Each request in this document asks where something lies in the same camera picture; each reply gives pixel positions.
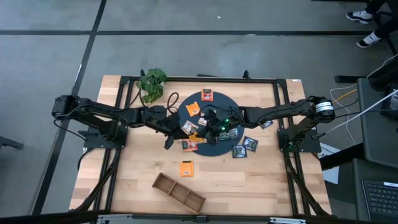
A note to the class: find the black table frame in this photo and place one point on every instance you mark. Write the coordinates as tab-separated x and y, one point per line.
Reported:
217	79

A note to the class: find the black chair leg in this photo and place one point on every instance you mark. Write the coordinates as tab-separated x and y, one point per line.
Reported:
9	143

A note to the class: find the green potted plant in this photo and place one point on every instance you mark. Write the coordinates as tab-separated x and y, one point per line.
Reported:
152	85

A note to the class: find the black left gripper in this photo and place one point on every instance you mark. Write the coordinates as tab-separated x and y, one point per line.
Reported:
168	123

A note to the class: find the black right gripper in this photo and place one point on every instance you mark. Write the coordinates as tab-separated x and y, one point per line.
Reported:
236	117

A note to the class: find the person's leg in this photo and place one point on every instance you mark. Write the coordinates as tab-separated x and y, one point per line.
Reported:
387	28
374	4

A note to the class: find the person's shoe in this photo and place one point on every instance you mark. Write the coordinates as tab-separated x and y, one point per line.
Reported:
368	40
359	16

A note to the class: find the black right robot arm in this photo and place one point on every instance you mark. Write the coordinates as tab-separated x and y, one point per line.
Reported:
280	110

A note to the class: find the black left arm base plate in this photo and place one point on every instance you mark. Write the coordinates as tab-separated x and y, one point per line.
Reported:
93	141

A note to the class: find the grey desk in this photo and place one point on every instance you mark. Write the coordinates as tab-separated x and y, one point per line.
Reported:
373	124

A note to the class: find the black bag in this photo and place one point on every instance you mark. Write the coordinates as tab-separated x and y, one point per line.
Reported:
384	74

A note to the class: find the white paper sheet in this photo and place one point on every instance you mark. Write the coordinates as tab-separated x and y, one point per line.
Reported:
331	168

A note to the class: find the wooden three-compartment tray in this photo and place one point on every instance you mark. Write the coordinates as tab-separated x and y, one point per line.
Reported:
178	192

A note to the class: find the black laptop keyboard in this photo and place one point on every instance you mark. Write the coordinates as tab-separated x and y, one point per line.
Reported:
381	199

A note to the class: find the silver metal bracket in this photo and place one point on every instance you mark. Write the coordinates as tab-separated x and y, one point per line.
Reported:
113	217
287	221

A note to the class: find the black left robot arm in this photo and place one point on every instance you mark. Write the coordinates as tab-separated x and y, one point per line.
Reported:
93	109

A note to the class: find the cream tea packet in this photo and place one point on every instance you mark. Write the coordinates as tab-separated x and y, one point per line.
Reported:
189	127
202	121

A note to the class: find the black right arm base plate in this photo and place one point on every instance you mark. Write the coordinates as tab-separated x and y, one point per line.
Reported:
306	144

